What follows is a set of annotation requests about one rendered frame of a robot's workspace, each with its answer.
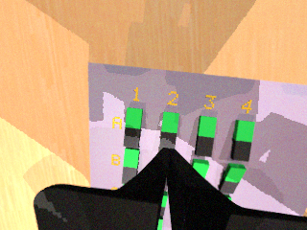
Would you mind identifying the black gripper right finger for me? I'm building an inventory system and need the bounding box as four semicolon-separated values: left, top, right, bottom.
167;149;307;230

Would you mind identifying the pale lavender switch panel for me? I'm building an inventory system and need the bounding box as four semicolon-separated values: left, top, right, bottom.
87;62;307;216

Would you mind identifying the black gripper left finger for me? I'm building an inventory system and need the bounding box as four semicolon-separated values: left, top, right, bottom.
34;148;170;230

